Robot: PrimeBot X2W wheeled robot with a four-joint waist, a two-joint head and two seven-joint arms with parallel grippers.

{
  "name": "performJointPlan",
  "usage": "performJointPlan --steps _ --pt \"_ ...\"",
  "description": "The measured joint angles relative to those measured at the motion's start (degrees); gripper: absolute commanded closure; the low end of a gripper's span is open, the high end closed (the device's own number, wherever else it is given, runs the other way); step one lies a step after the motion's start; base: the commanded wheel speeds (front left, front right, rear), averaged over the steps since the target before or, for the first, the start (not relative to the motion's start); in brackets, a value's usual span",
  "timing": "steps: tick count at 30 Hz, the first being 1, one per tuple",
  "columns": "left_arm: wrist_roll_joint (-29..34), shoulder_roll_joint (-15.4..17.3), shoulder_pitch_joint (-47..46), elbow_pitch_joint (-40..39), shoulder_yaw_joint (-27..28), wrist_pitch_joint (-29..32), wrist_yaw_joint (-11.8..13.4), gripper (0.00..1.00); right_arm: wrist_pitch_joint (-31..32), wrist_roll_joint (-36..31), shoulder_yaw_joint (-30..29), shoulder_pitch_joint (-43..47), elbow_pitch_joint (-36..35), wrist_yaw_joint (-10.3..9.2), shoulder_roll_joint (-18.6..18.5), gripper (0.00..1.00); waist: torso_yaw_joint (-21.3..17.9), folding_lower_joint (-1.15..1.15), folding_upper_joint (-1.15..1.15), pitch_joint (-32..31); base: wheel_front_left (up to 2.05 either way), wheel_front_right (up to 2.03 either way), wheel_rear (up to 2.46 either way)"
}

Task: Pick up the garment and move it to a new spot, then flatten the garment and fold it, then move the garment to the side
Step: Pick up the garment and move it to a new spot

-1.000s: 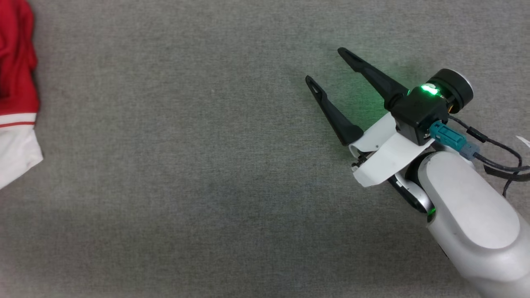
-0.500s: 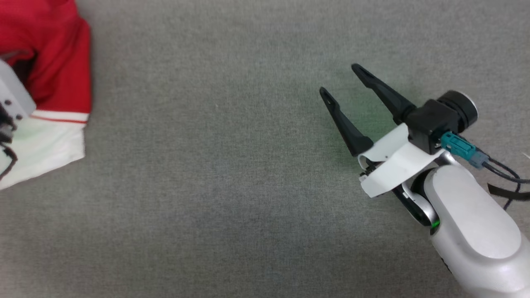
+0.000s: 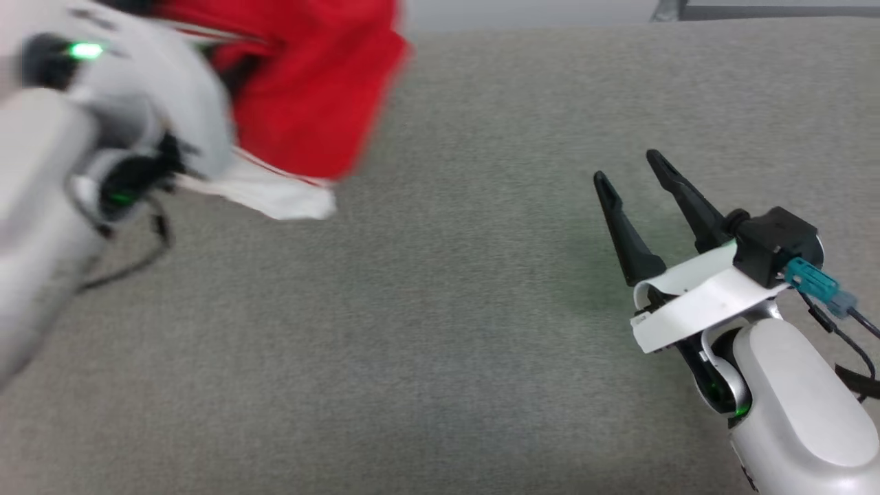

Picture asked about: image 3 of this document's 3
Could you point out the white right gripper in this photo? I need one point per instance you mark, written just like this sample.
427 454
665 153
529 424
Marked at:
701 299

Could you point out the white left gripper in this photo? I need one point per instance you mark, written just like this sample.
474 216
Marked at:
179 89

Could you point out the red and white garment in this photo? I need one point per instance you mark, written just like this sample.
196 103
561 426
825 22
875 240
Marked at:
316 89

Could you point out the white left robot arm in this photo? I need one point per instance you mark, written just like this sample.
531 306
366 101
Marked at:
34 206

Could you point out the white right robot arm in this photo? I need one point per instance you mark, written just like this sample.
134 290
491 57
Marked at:
797 412

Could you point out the grey fabric sofa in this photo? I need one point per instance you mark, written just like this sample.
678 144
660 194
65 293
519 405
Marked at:
481 344

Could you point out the dark framed grey panel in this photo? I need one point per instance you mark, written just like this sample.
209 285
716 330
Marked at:
756 12

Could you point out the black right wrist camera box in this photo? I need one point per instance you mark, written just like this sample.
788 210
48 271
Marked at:
777 240

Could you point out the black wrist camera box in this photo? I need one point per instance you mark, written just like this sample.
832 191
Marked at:
777 240
47 65

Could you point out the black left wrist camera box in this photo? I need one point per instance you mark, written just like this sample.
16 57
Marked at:
47 65

